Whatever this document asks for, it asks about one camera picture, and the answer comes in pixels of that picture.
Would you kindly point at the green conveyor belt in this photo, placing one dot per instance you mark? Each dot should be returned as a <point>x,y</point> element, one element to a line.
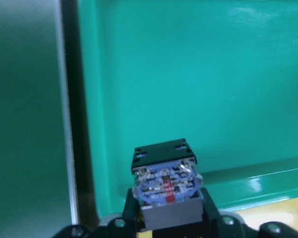
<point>36,189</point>

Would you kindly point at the green plastic tray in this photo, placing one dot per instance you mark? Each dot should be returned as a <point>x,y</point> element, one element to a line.
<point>222,74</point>

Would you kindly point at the yellow plastic tray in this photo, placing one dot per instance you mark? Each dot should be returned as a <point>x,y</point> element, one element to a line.
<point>285,211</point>

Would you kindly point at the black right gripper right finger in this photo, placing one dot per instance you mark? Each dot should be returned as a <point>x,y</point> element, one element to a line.
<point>216,221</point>

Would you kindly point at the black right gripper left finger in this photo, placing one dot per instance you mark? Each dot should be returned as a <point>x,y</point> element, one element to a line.
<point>129,220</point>

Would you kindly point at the green push button moved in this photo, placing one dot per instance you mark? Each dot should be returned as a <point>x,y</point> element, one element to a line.
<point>167,185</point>

